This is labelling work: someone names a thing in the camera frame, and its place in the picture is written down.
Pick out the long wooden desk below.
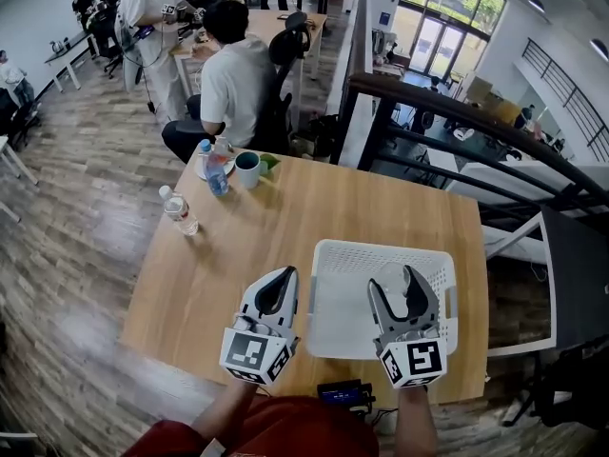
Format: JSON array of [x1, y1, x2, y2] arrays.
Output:
[[169, 9, 329, 130]]

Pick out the white plastic basket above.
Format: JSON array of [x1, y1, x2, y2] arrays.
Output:
[[304, 238, 459, 362]]

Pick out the pale teal mug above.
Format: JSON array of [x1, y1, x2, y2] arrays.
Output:
[[234, 150, 263, 190]]

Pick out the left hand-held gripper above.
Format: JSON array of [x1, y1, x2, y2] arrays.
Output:
[[218, 265, 302, 387]]

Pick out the black device blue screen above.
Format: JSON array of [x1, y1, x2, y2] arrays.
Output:
[[316, 378, 377, 416]]

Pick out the black mesh office chair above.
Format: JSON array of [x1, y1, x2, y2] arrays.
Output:
[[246, 10, 313, 156]]

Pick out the person's left forearm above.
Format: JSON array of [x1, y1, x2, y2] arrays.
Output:
[[189, 379, 261, 447]]

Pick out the clear water bottle red label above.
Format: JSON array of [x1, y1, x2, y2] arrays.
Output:
[[158, 184, 200, 237]]

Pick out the person's red clothing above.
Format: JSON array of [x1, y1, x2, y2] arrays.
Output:
[[121, 394, 382, 457]]

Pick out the person's right forearm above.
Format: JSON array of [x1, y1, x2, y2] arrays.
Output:
[[395, 386, 440, 457]]

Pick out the white round object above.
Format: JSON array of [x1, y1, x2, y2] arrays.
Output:
[[379, 261, 414, 300]]

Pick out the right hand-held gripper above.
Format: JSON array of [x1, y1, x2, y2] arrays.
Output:
[[367, 264, 449, 391]]

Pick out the black stair railing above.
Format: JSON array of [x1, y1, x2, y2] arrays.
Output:
[[330, 71, 609, 223]]

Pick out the blue label water bottle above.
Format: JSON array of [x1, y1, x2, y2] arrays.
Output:
[[198, 138, 230, 197]]

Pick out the black hanging cable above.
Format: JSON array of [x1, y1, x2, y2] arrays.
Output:
[[121, 16, 166, 116]]

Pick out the white plate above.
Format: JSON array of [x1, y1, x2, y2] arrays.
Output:
[[193, 156, 237, 181]]

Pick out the black balcony railing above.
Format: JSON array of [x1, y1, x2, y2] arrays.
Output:
[[521, 37, 609, 164]]

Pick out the glass entrance doors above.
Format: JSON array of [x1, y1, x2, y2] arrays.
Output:
[[393, 0, 508, 83]]

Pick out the black bag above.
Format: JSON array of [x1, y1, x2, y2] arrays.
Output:
[[306, 113, 340, 160]]

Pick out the black desk white frame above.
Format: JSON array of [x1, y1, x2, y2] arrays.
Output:
[[482, 205, 609, 357]]

